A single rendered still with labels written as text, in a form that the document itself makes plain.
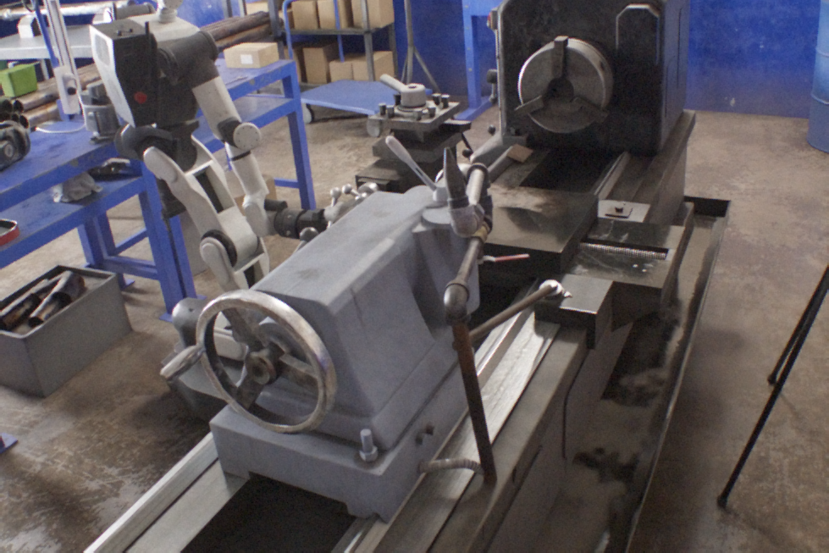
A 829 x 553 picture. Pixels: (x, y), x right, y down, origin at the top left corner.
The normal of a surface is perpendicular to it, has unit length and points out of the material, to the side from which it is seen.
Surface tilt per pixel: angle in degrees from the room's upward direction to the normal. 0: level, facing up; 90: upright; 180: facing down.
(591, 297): 0
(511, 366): 0
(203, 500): 0
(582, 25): 90
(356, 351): 76
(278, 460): 90
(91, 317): 90
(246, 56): 90
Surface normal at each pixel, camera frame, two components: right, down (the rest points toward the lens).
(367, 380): 0.80, -0.19
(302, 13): -0.41, 0.43
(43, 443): -0.09, -0.90
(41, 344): 0.91, 0.11
